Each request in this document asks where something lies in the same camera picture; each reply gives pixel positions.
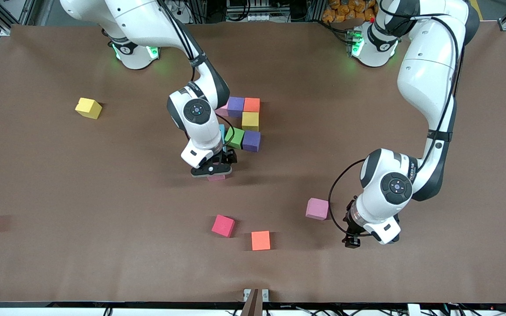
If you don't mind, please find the green foam cube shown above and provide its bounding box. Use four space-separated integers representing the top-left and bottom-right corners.
224 127 245 150

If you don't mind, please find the purple foam cube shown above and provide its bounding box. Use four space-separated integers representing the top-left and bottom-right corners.
227 97 245 118
242 130 261 152

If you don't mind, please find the yellow foam cube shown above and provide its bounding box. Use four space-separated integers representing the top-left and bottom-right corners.
242 112 260 132
75 97 103 120

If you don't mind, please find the red foam cube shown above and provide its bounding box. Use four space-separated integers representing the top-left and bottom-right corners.
211 214 236 238

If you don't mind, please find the brown paper table cover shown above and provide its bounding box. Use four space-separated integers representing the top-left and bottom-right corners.
0 22 506 303

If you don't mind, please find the white power strip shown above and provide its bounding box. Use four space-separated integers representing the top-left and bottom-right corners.
163 0 192 25

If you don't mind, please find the white socket box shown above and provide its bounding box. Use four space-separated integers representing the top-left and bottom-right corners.
226 0 275 22

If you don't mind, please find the bag of orange items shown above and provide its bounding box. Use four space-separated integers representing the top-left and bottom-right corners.
322 0 379 23

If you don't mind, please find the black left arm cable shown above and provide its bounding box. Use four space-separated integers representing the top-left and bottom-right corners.
328 158 368 237

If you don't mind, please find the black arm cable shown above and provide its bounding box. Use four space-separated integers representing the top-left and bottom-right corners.
217 114 236 147
328 158 368 237

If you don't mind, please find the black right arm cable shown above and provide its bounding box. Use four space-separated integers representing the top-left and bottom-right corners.
217 114 236 147

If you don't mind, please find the metal clamp bracket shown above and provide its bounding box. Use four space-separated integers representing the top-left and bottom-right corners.
241 288 270 316

